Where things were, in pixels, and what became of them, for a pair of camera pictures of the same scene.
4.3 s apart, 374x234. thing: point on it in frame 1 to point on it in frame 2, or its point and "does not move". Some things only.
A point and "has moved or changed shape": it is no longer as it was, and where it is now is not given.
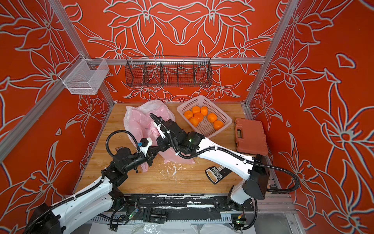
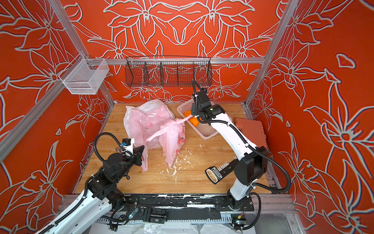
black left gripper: [151, 156] to [137, 155]
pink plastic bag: [169, 155] has moved or changed shape
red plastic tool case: [250, 137] does not move
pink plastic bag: [139, 123] does not move
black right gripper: [162, 137] to [197, 108]
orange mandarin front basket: [194, 121] does not move
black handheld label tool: [215, 174] does not move
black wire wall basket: [157, 71] does not move
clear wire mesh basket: [84, 76] does not move
